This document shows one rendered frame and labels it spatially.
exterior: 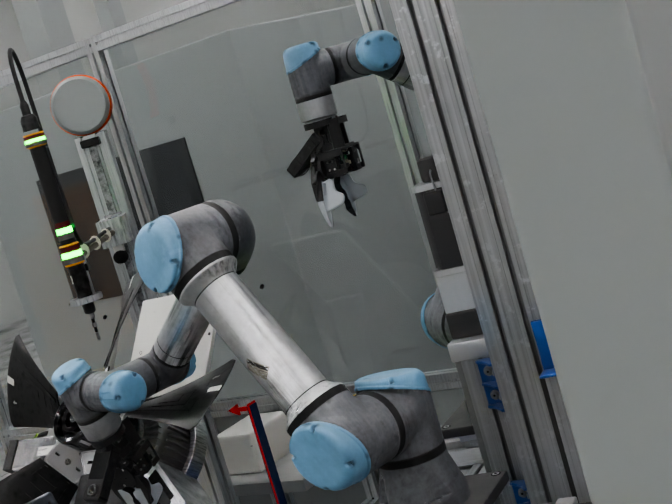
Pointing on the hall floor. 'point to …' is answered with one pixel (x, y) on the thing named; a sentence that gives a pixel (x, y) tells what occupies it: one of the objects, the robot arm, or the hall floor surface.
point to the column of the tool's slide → (115, 206)
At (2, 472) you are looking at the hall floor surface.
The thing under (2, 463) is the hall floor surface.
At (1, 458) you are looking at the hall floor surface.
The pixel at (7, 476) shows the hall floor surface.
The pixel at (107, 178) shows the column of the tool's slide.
